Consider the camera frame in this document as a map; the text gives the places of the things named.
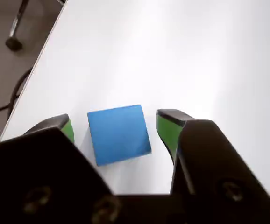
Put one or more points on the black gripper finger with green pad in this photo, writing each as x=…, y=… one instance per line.
x=32, y=172
x=219, y=163

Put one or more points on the blue lego block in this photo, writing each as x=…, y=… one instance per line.
x=118, y=135

